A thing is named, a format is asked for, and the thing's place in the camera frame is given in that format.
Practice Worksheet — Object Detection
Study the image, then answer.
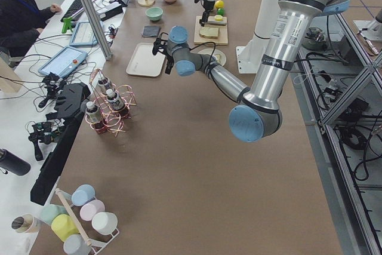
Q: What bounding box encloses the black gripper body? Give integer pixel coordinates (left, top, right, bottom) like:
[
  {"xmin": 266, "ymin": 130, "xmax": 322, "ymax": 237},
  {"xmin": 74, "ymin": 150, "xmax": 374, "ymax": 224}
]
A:
[
  {"xmin": 202, "ymin": 0, "xmax": 212, "ymax": 21},
  {"xmin": 165, "ymin": 47, "xmax": 174, "ymax": 69}
]

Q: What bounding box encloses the plain bread slice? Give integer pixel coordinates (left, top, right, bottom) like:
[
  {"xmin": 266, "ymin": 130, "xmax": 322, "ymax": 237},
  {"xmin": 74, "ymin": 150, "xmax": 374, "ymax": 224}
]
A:
[{"xmin": 199, "ymin": 26, "xmax": 219, "ymax": 39}]

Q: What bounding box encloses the white round plate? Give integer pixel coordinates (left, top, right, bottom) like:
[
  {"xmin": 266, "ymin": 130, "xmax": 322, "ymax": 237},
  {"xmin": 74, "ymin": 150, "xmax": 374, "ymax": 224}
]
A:
[{"xmin": 198, "ymin": 48, "xmax": 227, "ymax": 66}]

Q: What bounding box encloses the cream rabbit tray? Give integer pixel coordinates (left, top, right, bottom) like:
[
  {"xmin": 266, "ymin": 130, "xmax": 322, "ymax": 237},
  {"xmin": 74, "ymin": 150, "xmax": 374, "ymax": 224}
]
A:
[{"xmin": 126, "ymin": 42, "xmax": 165, "ymax": 78}]

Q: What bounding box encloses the yellow lemon upper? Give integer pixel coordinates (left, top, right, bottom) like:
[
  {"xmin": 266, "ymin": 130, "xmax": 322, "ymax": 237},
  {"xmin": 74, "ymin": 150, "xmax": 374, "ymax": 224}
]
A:
[{"xmin": 214, "ymin": 0, "xmax": 224, "ymax": 10}]

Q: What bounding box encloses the green lime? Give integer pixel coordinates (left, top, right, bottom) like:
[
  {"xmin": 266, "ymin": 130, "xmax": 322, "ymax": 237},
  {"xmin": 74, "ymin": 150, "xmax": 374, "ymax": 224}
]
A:
[{"xmin": 217, "ymin": 8, "xmax": 225, "ymax": 16}]

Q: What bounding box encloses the half lemon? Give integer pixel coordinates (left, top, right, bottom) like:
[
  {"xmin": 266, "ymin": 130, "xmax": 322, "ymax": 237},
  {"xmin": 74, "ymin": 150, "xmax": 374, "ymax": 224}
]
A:
[{"xmin": 214, "ymin": 14, "xmax": 223, "ymax": 21}]

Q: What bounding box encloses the bamboo cutting board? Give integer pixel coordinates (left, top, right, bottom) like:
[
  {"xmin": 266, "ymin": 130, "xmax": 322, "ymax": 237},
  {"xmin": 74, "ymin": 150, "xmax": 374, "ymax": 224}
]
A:
[{"xmin": 193, "ymin": 16, "xmax": 229, "ymax": 45}]

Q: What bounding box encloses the grey folded cloth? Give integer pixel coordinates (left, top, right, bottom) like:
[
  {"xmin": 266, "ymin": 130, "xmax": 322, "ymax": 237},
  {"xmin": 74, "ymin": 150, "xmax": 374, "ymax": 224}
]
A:
[{"xmin": 142, "ymin": 26, "xmax": 161, "ymax": 38}]

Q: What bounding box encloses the mint green bowl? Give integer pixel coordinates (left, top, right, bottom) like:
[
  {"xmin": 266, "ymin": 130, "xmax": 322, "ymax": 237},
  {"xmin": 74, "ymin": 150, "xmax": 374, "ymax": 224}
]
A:
[{"xmin": 146, "ymin": 7, "xmax": 164, "ymax": 21}]

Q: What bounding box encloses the tea bottle right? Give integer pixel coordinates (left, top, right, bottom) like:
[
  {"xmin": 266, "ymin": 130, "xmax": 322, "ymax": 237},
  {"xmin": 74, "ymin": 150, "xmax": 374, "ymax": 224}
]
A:
[{"xmin": 106, "ymin": 88, "xmax": 130, "ymax": 118}]

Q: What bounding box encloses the tea bottle front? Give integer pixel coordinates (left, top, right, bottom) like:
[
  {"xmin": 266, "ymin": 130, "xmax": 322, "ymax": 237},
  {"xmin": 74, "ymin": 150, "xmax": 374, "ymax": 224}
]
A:
[{"xmin": 85, "ymin": 101, "xmax": 107, "ymax": 134}]

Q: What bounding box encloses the blue tablet far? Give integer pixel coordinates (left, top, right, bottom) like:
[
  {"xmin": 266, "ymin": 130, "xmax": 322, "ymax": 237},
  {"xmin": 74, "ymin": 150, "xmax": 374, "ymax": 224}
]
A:
[{"xmin": 69, "ymin": 21, "xmax": 98, "ymax": 48}]

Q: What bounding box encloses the blue tablet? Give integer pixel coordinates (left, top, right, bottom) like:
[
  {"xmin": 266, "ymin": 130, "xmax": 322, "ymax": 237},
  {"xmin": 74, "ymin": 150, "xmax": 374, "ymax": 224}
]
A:
[
  {"xmin": 69, "ymin": 21, "xmax": 98, "ymax": 48},
  {"xmin": 38, "ymin": 46, "xmax": 88, "ymax": 78}
]

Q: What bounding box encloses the blue tablet near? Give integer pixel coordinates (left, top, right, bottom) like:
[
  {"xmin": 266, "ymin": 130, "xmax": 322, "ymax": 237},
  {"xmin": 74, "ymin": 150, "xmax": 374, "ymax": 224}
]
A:
[{"xmin": 38, "ymin": 46, "xmax": 88, "ymax": 78}]

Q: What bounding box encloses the seated person black jacket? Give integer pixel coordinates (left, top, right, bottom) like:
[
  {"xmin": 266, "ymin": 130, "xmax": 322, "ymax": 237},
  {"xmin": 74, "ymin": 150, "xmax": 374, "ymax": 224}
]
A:
[{"xmin": 1, "ymin": 0, "xmax": 61, "ymax": 57}]

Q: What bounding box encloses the white cup rack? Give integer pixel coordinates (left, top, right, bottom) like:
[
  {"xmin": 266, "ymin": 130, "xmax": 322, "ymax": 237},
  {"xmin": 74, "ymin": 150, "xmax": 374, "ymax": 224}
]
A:
[{"xmin": 40, "ymin": 184, "xmax": 120, "ymax": 254}]

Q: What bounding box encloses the black water bottle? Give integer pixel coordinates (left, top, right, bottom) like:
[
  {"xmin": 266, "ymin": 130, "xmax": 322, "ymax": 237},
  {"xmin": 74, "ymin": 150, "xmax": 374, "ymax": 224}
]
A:
[{"xmin": 0, "ymin": 149, "xmax": 30, "ymax": 176}]

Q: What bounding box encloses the copper wire bottle rack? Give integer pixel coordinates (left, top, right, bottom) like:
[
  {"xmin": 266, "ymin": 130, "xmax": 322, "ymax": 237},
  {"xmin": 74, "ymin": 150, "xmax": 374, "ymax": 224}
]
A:
[{"xmin": 85, "ymin": 68, "xmax": 137, "ymax": 135}]

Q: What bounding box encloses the aluminium frame post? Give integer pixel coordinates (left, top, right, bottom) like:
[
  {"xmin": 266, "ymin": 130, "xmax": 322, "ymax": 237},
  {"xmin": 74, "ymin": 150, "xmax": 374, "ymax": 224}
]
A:
[{"xmin": 81, "ymin": 0, "xmax": 112, "ymax": 60}]

